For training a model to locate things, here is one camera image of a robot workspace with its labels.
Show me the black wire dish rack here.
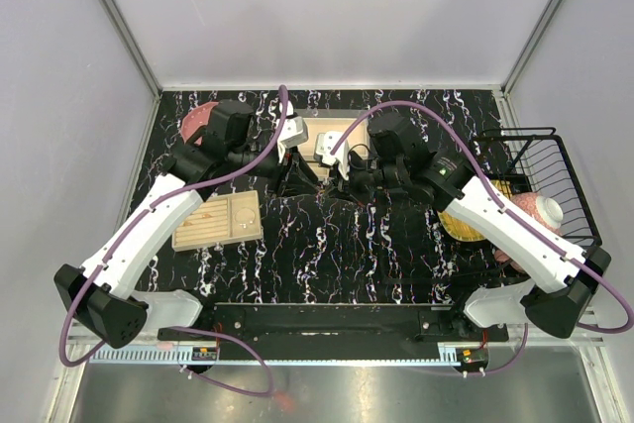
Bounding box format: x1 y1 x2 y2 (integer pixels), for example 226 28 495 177
374 126 603 290

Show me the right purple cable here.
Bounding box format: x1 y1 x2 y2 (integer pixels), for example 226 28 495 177
330 100 634 378

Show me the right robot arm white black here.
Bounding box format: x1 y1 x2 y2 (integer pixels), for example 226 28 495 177
314 112 611 341

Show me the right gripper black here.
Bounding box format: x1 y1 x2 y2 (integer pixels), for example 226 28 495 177
324 150 406 207

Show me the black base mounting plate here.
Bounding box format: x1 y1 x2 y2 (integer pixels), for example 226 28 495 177
157 302 510 363

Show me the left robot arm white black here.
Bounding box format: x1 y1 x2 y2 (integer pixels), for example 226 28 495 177
53 91 308 354

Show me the beige jewelry box with drawers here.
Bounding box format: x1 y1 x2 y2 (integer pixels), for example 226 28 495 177
282 108 370 183

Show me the pink floral ceramic bowl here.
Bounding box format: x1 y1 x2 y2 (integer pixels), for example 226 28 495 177
511 192 564 234

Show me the beige jewelry tray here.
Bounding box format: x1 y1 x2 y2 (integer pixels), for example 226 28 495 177
171 190 264 252

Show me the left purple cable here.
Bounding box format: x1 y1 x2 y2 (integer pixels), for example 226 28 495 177
57 84 291 398

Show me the pink dotted plate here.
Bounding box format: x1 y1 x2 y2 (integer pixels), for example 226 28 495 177
179 101 217 143

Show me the purple cable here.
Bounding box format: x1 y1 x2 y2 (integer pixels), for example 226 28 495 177
330 100 634 378
57 84 291 398

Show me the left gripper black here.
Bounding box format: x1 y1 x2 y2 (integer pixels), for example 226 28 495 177
229 141 320 198

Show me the yellow woven bamboo plate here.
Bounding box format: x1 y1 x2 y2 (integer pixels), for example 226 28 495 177
438 179 512 243

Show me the pink patterned cup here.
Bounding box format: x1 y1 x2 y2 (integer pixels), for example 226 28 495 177
493 250 524 273

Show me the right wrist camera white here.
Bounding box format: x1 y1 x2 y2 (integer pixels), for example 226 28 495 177
313 131 350 180

